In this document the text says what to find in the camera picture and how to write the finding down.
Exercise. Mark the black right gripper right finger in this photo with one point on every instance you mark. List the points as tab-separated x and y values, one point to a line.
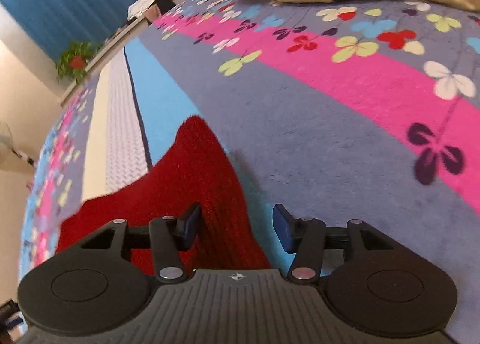
308	239

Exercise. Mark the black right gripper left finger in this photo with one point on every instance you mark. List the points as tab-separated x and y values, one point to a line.
166	237

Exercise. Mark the red knit sweater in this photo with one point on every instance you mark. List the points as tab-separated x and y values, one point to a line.
194	170

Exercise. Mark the floral striped bed blanket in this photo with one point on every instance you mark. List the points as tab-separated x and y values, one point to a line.
355	109

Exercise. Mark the white standing fan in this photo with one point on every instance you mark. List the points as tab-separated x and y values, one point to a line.
13	159

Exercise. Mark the potted green plant red pot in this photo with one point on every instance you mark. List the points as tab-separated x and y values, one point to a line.
72	62

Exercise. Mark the pink and black bag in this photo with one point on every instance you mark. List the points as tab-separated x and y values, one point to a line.
157	9

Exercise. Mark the white cloth on sill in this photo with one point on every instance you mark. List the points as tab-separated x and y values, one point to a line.
138	8

